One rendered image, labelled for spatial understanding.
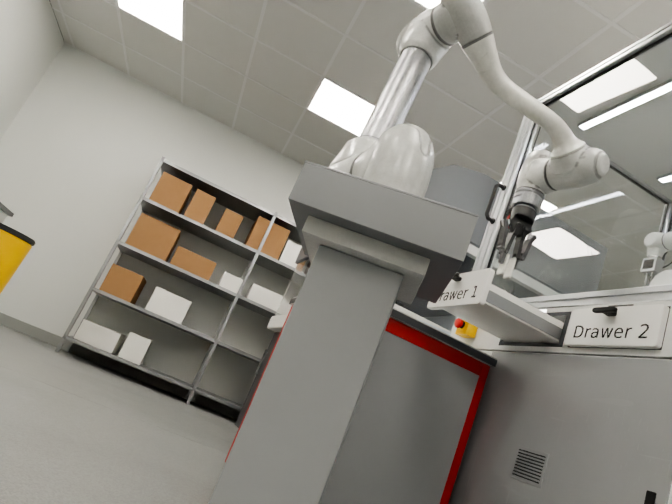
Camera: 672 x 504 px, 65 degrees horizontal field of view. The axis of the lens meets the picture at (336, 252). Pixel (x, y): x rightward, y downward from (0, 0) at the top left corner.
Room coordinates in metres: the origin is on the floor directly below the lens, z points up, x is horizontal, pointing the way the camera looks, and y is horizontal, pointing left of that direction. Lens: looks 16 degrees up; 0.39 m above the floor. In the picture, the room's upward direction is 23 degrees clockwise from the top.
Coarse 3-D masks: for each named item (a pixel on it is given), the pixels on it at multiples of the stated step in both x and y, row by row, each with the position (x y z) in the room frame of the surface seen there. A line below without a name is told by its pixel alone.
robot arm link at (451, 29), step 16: (448, 0) 1.27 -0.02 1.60; (464, 0) 1.25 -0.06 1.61; (480, 0) 1.26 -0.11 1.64; (432, 16) 1.34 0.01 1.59; (448, 16) 1.30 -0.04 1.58; (464, 16) 1.27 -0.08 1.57; (480, 16) 1.27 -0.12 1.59; (448, 32) 1.33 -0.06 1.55; (464, 32) 1.30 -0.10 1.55; (480, 32) 1.29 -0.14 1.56
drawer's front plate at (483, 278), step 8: (472, 272) 1.48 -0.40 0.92; (480, 272) 1.44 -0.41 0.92; (488, 272) 1.40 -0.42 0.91; (464, 280) 1.51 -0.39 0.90; (472, 280) 1.47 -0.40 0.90; (480, 280) 1.43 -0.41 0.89; (488, 280) 1.40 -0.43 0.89; (448, 288) 1.58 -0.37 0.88; (456, 288) 1.54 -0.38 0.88; (464, 288) 1.49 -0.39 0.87; (472, 288) 1.45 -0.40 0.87; (480, 288) 1.41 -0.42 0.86; (488, 288) 1.40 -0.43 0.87; (440, 296) 1.61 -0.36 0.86; (448, 296) 1.57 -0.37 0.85; (456, 296) 1.52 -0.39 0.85; (464, 296) 1.48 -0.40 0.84; (480, 296) 1.40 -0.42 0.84; (432, 304) 1.65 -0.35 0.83; (440, 304) 1.60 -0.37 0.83; (448, 304) 1.55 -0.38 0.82; (456, 304) 1.51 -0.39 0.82; (464, 304) 1.47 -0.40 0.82; (472, 304) 1.44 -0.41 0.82; (480, 304) 1.41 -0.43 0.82
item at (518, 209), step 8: (512, 208) 1.52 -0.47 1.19; (520, 208) 1.49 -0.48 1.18; (528, 208) 1.48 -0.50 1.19; (512, 216) 1.50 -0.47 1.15; (520, 216) 1.49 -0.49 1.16; (528, 216) 1.48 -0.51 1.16; (512, 224) 1.50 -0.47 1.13; (528, 224) 1.51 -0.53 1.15; (520, 232) 1.51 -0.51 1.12; (528, 232) 1.51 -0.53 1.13
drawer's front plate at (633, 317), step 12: (576, 312) 1.43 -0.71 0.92; (588, 312) 1.39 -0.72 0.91; (624, 312) 1.28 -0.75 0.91; (636, 312) 1.24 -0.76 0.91; (648, 312) 1.21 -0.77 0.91; (660, 312) 1.18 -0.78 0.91; (576, 324) 1.42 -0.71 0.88; (588, 324) 1.38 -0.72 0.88; (600, 324) 1.34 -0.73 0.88; (612, 324) 1.30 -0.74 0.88; (624, 324) 1.27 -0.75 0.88; (636, 324) 1.23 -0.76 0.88; (648, 324) 1.20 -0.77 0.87; (660, 324) 1.17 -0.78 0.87; (588, 336) 1.37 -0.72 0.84; (600, 336) 1.33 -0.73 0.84; (612, 336) 1.29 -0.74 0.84; (624, 336) 1.26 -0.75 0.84; (636, 336) 1.23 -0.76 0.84; (648, 336) 1.19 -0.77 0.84; (660, 336) 1.17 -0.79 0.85; (636, 348) 1.24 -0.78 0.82; (648, 348) 1.20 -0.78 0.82
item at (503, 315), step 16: (496, 288) 1.43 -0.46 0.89; (496, 304) 1.43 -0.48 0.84; (512, 304) 1.44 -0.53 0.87; (528, 304) 1.46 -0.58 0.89; (464, 320) 1.69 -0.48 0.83; (480, 320) 1.61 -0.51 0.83; (496, 320) 1.54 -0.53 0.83; (512, 320) 1.48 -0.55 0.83; (528, 320) 1.46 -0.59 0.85; (544, 320) 1.48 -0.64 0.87; (496, 336) 1.72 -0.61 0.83; (512, 336) 1.64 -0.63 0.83; (528, 336) 1.57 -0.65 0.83; (544, 336) 1.50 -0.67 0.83; (560, 336) 1.49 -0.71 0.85
